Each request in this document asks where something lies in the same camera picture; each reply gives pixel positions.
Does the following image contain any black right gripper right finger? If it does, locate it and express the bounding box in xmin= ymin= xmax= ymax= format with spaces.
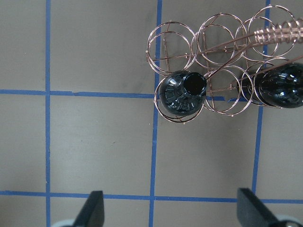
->
xmin=237 ymin=188 xmax=283 ymax=227

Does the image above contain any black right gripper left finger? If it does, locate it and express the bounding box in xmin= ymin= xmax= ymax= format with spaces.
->
xmin=73 ymin=191 xmax=105 ymax=227

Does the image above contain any dark wine bottle in basket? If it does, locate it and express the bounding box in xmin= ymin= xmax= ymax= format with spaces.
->
xmin=159 ymin=70 xmax=207 ymax=117

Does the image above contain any copper wire wine basket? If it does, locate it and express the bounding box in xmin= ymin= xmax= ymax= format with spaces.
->
xmin=145 ymin=5 xmax=303 ymax=123

